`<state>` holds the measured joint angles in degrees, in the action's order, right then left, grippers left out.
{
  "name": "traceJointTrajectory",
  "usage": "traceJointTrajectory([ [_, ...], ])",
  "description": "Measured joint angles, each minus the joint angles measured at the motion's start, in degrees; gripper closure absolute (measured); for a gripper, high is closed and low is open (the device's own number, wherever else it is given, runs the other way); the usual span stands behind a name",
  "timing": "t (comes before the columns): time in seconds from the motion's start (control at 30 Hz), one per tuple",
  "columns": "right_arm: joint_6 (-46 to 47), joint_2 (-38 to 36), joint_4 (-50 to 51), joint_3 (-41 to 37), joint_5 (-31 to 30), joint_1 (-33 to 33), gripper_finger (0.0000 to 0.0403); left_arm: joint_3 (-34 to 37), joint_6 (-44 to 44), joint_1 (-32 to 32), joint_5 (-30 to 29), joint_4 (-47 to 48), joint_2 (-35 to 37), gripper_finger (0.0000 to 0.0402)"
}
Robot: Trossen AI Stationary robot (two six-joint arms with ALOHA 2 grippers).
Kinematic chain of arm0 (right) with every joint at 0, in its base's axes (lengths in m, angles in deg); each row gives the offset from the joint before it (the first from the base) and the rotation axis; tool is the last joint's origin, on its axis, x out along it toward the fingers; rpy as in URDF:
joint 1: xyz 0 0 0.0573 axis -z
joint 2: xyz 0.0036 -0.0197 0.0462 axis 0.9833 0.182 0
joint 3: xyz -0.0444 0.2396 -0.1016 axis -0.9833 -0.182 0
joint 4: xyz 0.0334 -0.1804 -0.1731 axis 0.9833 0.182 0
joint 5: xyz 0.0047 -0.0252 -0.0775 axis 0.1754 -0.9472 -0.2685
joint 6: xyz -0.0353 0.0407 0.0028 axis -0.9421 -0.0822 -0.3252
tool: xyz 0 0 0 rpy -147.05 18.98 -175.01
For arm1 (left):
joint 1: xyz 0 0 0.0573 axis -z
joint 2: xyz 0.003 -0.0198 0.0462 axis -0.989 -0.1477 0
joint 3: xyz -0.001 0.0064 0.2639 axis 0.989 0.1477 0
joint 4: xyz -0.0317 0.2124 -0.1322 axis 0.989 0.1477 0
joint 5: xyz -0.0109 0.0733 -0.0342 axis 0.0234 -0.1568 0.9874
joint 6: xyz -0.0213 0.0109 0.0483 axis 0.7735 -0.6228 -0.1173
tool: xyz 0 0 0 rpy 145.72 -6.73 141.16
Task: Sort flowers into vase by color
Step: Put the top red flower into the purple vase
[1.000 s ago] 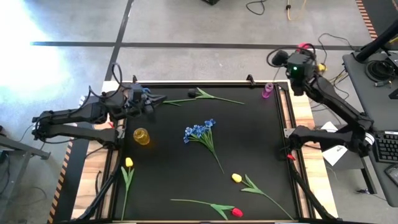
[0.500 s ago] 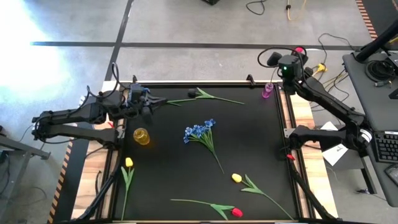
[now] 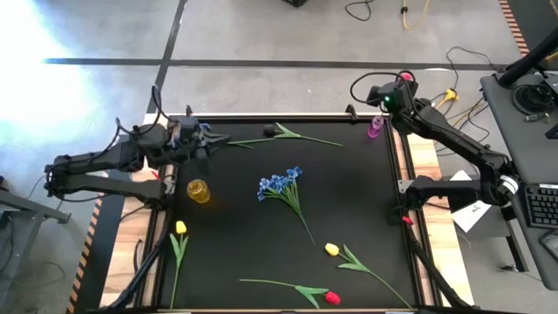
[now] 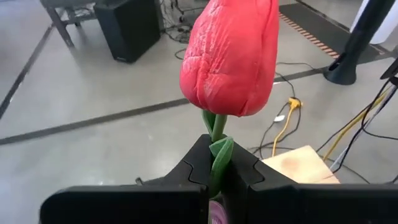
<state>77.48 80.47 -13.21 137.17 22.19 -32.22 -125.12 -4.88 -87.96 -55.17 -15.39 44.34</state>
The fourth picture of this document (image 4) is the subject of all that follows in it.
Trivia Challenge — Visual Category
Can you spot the black pole stand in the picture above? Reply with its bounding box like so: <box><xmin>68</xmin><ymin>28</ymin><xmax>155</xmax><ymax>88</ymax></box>
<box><xmin>323</xmin><ymin>0</ymin><xmax>396</xmax><ymax>86</ymax></box>

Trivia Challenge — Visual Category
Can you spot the light wooden board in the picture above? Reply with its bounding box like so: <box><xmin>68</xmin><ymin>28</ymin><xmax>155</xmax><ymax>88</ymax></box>
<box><xmin>262</xmin><ymin>145</ymin><xmax>340</xmax><ymax>184</ymax></box>

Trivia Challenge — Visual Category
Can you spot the black box speaker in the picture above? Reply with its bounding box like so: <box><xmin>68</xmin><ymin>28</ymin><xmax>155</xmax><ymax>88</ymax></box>
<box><xmin>94</xmin><ymin>0</ymin><xmax>165</xmax><ymax>64</ymax></box>

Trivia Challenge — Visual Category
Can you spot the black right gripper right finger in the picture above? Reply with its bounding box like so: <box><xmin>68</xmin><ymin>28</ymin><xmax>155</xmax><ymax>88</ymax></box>
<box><xmin>221</xmin><ymin>141</ymin><xmax>398</xmax><ymax>224</ymax></box>

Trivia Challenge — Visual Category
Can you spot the black floor cable bundle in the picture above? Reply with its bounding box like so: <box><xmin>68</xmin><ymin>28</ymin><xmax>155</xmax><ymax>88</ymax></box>
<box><xmin>160</xmin><ymin>0</ymin><xmax>195</xmax><ymax>60</ymax></box>

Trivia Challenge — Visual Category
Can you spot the purple glass vase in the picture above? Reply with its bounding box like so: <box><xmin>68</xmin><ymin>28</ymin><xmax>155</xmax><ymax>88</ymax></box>
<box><xmin>208</xmin><ymin>200</ymin><xmax>229</xmax><ymax>224</ymax></box>

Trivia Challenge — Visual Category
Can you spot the black floor mat orange stripe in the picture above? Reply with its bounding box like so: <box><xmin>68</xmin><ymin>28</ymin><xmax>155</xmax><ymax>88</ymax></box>
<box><xmin>279</xmin><ymin>2</ymin><xmax>386</xmax><ymax>63</ymax></box>

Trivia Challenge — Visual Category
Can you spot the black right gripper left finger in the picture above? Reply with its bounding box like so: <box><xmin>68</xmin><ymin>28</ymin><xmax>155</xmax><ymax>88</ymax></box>
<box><xmin>39</xmin><ymin>134</ymin><xmax>213</xmax><ymax>224</ymax></box>

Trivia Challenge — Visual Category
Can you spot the yellow extension cable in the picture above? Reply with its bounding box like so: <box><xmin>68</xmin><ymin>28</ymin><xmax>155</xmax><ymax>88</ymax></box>
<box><xmin>272</xmin><ymin>96</ymin><xmax>303</xmax><ymax>157</ymax></box>
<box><xmin>322</xmin><ymin>86</ymin><xmax>392</xmax><ymax>162</ymax></box>

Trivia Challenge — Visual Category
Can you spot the red artificial tulip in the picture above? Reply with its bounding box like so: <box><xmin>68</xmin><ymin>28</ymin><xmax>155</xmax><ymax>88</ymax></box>
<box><xmin>179</xmin><ymin>0</ymin><xmax>280</xmax><ymax>200</ymax></box>

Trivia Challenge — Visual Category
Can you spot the grey metal stool frame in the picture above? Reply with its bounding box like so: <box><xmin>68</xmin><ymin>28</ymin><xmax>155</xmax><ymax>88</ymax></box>
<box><xmin>39</xmin><ymin>0</ymin><xmax>97</xmax><ymax>48</ymax></box>

